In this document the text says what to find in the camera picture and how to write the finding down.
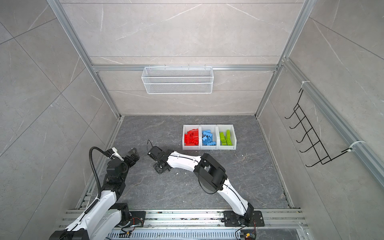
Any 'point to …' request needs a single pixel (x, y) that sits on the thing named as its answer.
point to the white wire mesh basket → (177, 80)
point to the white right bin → (223, 128)
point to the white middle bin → (213, 129)
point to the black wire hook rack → (310, 133)
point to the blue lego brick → (211, 143)
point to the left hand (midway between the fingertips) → (129, 149)
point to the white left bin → (185, 128)
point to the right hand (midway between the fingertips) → (161, 166)
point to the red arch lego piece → (194, 132)
